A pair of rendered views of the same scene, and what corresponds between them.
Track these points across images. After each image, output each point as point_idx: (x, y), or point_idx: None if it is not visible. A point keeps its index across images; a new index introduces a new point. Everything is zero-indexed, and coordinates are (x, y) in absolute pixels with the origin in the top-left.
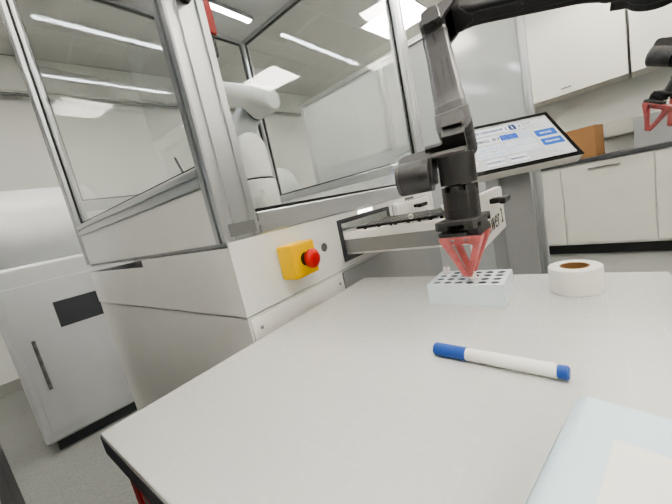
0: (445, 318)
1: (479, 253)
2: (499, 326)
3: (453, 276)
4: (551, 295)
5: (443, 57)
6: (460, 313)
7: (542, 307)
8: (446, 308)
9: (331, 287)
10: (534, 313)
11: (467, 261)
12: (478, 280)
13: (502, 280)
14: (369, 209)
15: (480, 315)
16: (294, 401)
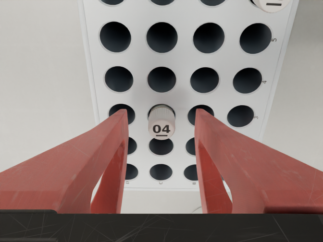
0: (2, 36)
1: (202, 199)
2: (18, 149)
3: (222, 28)
4: (192, 202)
5: None
6: (50, 66)
7: (128, 194)
8: (72, 15)
9: None
10: (96, 187)
11: (201, 135)
12: (142, 134)
13: (142, 185)
14: None
15: (55, 111)
16: None
